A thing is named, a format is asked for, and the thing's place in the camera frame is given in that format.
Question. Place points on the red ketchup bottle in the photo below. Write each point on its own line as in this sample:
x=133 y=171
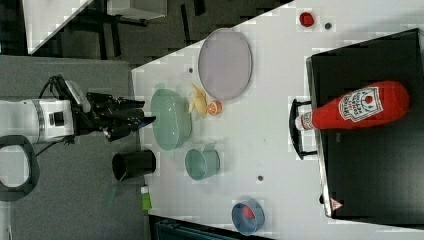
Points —
x=376 y=104

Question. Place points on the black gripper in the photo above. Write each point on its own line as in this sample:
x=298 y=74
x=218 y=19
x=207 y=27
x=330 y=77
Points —
x=109 y=115

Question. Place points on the green white bottle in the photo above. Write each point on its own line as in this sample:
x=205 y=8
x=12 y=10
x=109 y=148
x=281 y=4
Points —
x=145 y=198

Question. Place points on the black toaster oven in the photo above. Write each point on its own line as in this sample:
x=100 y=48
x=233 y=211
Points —
x=372 y=175

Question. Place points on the green mug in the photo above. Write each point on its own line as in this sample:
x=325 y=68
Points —
x=202 y=163

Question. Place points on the purple round plate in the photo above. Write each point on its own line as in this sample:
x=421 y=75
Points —
x=225 y=64

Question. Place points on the green slotted spatula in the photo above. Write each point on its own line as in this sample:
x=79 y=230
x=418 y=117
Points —
x=113 y=190

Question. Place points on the blue bowl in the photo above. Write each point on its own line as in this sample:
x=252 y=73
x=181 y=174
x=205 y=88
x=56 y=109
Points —
x=246 y=226

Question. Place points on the peeled toy banana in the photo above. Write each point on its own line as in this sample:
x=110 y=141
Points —
x=199 y=102

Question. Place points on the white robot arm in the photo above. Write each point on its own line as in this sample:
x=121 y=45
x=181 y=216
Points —
x=49 y=120

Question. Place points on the small red toy fruit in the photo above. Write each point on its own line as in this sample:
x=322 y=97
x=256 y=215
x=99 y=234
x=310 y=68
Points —
x=306 y=19

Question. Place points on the toy orange half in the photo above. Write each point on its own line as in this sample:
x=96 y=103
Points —
x=214 y=108

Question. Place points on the red toy fruit in bowl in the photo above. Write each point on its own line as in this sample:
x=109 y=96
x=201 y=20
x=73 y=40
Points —
x=248 y=212

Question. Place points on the green oval colander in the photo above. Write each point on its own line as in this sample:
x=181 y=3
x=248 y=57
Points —
x=173 y=125

